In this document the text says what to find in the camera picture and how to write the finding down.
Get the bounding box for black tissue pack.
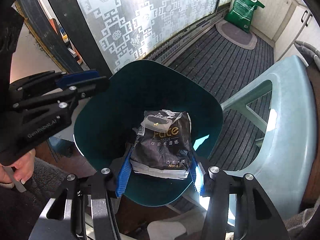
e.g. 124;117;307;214
130;109;192;180

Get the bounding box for dark teal trash bin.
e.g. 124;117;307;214
73;60;225;208

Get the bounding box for white kitchen cabinet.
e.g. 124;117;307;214
251;0;319;62

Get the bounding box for person's left hand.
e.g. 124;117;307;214
0;149;36;189

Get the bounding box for frosted patterned sliding door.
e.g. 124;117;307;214
44;0;231;73

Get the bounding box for light green plastic stool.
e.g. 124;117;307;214
221;55;317;219

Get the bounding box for oval grey floor mat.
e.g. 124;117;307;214
215;20;257;50

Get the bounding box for green rice bag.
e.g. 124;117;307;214
224;0;265;33

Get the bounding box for grey checked tablecloth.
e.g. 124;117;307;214
293;40;320;70

